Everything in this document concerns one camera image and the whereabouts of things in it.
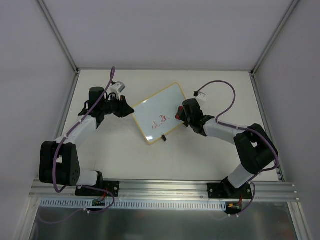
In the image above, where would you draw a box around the red whiteboard eraser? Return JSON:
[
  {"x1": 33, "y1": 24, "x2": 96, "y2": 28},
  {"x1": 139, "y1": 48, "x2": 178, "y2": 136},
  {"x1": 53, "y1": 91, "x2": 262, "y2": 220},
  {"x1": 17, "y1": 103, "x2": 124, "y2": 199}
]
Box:
[{"x1": 175, "y1": 106, "x2": 184, "y2": 121}]

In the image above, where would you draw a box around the yellow framed whiteboard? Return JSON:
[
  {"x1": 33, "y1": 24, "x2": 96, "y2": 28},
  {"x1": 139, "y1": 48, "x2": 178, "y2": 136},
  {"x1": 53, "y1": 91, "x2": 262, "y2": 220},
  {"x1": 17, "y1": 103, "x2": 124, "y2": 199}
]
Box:
[{"x1": 132, "y1": 82, "x2": 186, "y2": 145}]

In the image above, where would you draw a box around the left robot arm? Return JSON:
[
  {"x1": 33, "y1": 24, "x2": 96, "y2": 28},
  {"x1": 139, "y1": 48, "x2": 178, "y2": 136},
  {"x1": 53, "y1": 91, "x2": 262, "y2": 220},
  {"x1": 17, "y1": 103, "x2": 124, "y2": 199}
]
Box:
[{"x1": 39, "y1": 81, "x2": 135, "y2": 196}]

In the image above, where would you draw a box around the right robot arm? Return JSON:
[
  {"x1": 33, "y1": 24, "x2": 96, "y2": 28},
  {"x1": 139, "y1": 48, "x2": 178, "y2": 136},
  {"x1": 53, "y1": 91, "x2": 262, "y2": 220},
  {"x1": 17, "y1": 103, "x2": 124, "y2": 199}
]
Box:
[{"x1": 175, "y1": 98, "x2": 279, "y2": 199}]

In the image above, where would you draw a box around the left black whiteboard foot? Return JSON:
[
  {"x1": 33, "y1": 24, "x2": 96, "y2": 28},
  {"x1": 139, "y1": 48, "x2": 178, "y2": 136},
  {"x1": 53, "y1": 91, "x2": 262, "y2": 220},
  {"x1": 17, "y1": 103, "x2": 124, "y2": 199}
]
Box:
[{"x1": 161, "y1": 134, "x2": 167, "y2": 142}]

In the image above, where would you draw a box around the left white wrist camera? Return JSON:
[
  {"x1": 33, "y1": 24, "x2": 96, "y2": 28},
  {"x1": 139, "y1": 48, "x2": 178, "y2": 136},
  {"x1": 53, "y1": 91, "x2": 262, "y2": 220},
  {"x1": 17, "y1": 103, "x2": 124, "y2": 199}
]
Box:
[{"x1": 110, "y1": 81, "x2": 126, "y2": 99}]

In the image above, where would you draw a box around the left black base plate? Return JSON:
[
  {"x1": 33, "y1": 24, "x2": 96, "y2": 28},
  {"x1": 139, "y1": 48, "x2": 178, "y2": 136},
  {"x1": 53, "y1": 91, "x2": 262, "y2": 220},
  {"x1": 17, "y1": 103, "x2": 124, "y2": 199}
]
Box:
[{"x1": 75, "y1": 180, "x2": 120, "y2": 198}]

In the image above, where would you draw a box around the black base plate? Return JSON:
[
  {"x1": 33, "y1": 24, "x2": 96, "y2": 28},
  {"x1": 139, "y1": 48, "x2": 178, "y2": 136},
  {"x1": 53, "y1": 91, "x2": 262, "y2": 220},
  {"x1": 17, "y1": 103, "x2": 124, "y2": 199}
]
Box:
[
  {"x1": 75, "y1": 180, "x2": 120, "y2": 198},
  {"x1": 207, "y1": 182, "x2": 253, "y2": 200}
]

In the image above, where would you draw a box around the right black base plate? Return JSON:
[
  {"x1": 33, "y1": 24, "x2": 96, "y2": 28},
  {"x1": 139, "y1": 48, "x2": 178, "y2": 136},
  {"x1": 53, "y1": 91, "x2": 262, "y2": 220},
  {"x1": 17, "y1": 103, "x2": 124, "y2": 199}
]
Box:
[{"x1": 207, "y1": 182, "x2": 253, "y2": 200}]

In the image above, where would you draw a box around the aluminium mounting rail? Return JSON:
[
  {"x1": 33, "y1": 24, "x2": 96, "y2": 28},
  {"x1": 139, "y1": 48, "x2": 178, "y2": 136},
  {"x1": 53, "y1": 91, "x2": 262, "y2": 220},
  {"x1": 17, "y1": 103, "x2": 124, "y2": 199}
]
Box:
[{"x1": 28, "y1": 179, "x2": 301, "y2": 202}]

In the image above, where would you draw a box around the white slotted cable duct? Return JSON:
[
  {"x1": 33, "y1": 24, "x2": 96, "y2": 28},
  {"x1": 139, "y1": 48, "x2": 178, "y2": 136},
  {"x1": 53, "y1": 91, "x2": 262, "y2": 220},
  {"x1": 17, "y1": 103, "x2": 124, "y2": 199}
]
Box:
[{"x1": 39, "y1": 198, "x2": 227, "y2": 212}]

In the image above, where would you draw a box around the left aluminium frame post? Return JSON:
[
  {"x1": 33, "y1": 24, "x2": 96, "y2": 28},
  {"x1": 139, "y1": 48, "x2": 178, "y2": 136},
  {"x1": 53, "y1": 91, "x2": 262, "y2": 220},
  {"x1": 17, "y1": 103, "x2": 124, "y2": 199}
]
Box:
[{"x1": 35, "y1": 0, "x2": 79, "y2": 74}]

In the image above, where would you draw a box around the aluminium frame post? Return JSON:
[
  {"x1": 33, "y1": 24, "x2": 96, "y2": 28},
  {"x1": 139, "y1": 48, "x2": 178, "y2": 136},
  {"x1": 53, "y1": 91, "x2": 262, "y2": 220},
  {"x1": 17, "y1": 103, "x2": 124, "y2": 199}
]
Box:
[
  {"x1": 250, "y1": 0, "x2": 300, "y2": 76},
  {"x1": 35, "y1": 0, "x2": 79, "y2": 74}
]

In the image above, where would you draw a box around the right aluminium frame post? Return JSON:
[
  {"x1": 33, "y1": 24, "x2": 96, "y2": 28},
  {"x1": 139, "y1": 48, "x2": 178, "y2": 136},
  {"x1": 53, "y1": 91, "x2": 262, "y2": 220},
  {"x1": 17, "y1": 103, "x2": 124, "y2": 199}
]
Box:
[{"x1": 250, "y1": 0, "x2": 300, "y2": 76}]

